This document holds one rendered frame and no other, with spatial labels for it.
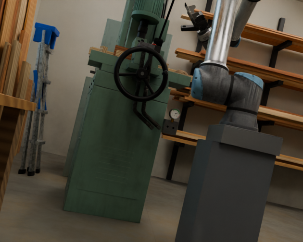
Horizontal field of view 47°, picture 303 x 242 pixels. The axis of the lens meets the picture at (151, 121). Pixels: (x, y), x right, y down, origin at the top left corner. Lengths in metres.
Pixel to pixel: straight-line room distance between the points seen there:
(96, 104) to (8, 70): 1.46
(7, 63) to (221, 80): 2.09
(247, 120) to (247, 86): 0.16
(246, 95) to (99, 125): 0.81
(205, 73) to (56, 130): 3.09
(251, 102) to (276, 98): 3.22
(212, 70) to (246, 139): 0.37
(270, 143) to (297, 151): 3.41
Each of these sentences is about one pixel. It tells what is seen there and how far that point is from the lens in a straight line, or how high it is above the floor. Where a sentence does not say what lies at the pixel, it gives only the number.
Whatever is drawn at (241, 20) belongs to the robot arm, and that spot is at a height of 1.30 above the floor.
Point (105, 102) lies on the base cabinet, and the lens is 1.98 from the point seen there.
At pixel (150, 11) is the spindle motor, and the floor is 1.23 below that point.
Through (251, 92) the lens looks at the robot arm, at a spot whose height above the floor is 0.81.
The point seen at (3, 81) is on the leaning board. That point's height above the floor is 0.67.
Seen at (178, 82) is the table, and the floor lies 0.85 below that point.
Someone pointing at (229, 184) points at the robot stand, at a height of 0.38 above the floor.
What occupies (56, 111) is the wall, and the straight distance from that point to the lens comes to 4.55.
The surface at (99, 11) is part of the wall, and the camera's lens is 4.72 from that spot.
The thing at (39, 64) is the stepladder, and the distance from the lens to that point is 2.83.
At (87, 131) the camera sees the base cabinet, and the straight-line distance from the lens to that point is 1.97.
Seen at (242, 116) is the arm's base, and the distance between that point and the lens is 1.69.
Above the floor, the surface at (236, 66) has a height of 1.52.
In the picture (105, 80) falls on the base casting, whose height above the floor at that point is 0.75.
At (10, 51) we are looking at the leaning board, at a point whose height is 0.94.
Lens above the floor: 0.52
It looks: 2 degrees up
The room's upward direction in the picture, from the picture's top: 13 degrees clockwise
